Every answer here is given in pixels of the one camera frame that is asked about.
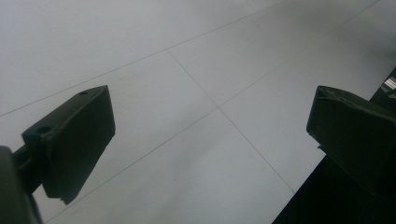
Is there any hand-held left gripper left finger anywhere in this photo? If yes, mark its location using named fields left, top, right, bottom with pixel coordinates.
left=21, top=85, right=117, bottom=206

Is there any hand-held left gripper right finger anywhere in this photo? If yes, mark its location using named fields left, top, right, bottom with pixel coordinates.
left=305, top=85, right=396, bottom=198

